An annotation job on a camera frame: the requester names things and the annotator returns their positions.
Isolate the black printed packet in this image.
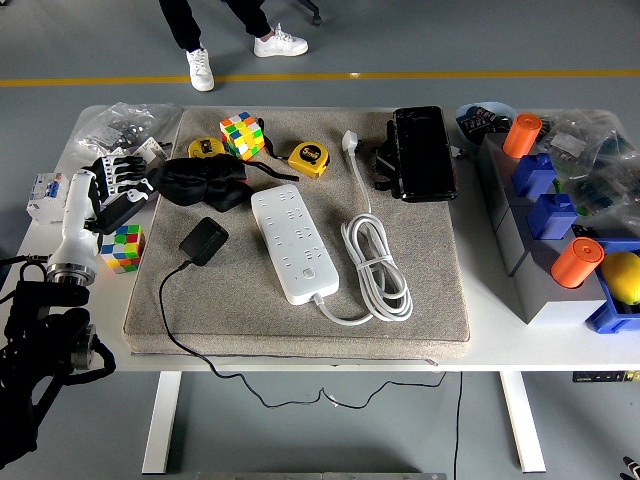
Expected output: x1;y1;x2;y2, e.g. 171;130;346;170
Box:
458;107;514;139

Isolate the thin black plug cord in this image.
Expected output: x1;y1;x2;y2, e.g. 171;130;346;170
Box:
157;258;449;411

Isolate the large colourful puzzle cube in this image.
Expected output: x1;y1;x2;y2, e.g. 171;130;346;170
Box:
219;111;266;161

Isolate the small colourful puzzle cube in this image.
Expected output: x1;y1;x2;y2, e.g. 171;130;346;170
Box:
99;223;146;275

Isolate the blue plastic block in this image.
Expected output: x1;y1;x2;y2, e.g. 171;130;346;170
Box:
525;193;580;241
510;152;558;199

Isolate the blue plastic bin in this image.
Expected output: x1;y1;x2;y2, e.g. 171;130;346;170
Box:
584;237;640;335

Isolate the black office chair base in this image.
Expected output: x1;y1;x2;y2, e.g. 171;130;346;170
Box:
287;0;323;26

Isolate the white coiled power strip cable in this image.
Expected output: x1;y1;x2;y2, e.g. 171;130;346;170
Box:
314;129;415;327

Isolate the person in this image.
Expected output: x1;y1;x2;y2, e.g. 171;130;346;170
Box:
158;0;310;93

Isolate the black cloth with strap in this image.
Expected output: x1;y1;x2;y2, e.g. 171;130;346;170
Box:
147;118;300;214

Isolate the clear bag of small parts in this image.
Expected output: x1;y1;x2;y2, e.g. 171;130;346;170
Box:
64;102;184;166

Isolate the small white wall socket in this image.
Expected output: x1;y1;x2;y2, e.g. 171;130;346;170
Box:
130;137;172;164

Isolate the grey block holder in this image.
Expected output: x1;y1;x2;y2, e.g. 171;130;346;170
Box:
474;132;609;326

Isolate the white table leg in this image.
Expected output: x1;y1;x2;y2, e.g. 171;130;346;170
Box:
141;370;182;475
499;370;547;474

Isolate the yellow tape measure red label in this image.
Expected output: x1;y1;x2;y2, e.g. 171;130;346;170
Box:
287;141;331;180

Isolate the white circuit breaker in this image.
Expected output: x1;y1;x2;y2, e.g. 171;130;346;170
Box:
25;169;71;226

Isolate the white power strip board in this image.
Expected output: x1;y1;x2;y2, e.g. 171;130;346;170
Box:
249;183;341;306

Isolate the black table control panel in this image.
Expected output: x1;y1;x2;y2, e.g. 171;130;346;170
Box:
572;370;640;384

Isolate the yellow lemon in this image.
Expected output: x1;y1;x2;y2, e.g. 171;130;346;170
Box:
599;251;640;306

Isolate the grey metal bar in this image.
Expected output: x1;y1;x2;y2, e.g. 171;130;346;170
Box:
196;471;448;480

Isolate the black plug adapter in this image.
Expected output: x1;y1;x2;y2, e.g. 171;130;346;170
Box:
178;216;230;268

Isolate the light blue bowl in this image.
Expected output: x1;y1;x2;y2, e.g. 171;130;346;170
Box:
454;101;519;151

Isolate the hanging black cable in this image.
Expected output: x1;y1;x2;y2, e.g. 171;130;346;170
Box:
452;370;465;480

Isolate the yellow tape measure black centre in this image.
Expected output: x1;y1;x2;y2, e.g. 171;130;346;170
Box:
187;137;229;160

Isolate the glossy black box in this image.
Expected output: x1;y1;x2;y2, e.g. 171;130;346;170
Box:
391;104;459;204

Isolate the clear bag of dark parts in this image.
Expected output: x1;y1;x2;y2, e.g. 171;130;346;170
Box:
537;108;640;239

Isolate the grey-brown mat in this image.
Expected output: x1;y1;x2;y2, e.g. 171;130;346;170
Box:
122;107;471;362

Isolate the orange cylinder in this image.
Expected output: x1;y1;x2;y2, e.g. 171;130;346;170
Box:
550;236;606;290
502;113;544;160

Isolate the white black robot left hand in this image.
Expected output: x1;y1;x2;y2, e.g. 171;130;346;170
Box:
47;154;157;276

